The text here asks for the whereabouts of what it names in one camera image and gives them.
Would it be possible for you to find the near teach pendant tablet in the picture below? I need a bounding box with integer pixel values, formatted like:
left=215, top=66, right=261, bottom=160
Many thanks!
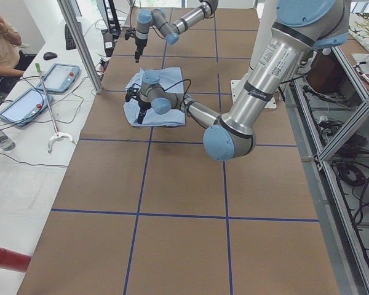
left=0, top=88, right=54, bottom=126

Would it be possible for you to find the aluminium frame post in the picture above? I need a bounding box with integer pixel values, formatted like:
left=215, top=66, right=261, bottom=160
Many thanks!
left=57, top=0, right=103, bottom=94

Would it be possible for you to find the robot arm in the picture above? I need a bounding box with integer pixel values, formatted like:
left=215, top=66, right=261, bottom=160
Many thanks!
left=132, top=0, right=218, bottom=63
left=135, top=1, right=351, bottom=161

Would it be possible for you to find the far teach pendant tablet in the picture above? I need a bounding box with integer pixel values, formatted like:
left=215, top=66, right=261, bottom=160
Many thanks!
left=43, top=63, right=80, bottom=94

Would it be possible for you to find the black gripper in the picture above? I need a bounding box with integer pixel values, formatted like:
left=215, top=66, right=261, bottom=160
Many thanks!
left=134, top=38, right=148, bottom=63
left=137, top=99, right=151, bottom=124

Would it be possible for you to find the white pedestal column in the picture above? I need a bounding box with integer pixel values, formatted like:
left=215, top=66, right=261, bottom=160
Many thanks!
left=230, top=0, right=284, bottom=109

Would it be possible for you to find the red cylinder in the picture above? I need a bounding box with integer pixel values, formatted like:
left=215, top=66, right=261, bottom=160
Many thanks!
left=0, top=247, right=31, bottom=273

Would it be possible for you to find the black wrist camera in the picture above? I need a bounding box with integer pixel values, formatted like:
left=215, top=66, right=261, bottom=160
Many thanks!
left=124, top=27, right=136, bottom=41
left=125, top=87, right=140, bottom=103

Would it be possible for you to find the aluminium frame rack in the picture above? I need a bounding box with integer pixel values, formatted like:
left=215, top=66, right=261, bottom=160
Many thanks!
left=279, top=33, right=369, bottom=294

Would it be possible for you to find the clear water bottle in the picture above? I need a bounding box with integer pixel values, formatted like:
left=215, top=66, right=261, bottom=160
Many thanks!
left=0, top=129, right=16, bottom=151

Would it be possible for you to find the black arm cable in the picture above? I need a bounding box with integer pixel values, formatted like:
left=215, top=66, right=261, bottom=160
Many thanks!
left=162, top=79, right=194, bottom=111

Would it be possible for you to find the reacher grabber stick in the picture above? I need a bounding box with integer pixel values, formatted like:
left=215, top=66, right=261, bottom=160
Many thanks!
left=35, top=63, right=76, bottom=154

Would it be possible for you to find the black power adapter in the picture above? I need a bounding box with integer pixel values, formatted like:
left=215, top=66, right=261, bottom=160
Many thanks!
left=103, top=32, right=115, bottom=57

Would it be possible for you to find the light blue t-shirt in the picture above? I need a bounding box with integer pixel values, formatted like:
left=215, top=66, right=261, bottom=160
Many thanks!
left=123, top=67, right=186, bottom=127

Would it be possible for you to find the teach pendant tablet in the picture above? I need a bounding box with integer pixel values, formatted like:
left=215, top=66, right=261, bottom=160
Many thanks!
left=43, top=63, right=80, bottom=94
left=0, top=88, right=54, bottom=126

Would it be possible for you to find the black keyboard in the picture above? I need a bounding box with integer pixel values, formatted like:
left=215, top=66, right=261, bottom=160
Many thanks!
left=64, top=24, right=76, bottom=50

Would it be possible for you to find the black computer mouse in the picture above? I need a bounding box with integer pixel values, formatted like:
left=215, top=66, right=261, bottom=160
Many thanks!
left=43, top=52, right=58, bottom=60

